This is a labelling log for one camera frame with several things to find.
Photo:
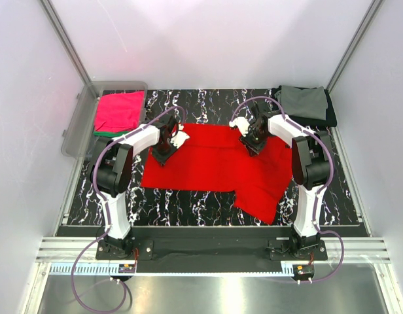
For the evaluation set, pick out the grey folded t shirt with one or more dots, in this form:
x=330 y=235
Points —
x=303 y=102

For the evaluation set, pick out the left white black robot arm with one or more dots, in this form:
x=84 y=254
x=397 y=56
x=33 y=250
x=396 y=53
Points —
x=110 y=175

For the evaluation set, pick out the pink t shirt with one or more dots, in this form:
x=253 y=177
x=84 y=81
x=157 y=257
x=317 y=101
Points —
x=117 y=113

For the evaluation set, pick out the right orange connector box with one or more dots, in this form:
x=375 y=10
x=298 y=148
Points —
x=306 y=269

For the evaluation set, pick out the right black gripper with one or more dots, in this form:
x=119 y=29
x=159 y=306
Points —
x=252 y=149

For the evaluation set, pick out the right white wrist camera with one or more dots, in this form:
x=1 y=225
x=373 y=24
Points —
x=242 y=124

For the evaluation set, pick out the clear plastic bin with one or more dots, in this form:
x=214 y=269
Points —
x=78 y=137

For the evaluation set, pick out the black folded t shirt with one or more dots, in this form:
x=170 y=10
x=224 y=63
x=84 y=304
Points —
x=330 y=120

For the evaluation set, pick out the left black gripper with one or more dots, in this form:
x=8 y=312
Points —
x=162 y=159

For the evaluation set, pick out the orange connector box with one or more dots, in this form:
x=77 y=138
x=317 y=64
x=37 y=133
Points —
x=306 y=269
x=127 y=268

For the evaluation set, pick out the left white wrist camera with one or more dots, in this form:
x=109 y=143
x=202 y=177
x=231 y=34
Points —
x=180 y=137

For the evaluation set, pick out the aluminium frame rail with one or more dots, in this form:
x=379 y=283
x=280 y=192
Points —
x=355 y=249

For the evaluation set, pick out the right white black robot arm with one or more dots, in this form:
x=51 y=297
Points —
x=312 y=169

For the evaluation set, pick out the left orange connector box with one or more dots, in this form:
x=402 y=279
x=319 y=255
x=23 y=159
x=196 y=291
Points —
x=127 y=268

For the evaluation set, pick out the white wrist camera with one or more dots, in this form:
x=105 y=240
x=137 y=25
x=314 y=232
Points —
x=180 y=137
x=242 y=124

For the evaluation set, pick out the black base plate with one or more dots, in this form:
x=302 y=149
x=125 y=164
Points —
x=272 y=249

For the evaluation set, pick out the red t shirt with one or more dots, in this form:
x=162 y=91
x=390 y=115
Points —
x=213 y=159

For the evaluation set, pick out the green t shirt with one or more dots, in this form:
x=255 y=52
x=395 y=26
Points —
x=109 y=134

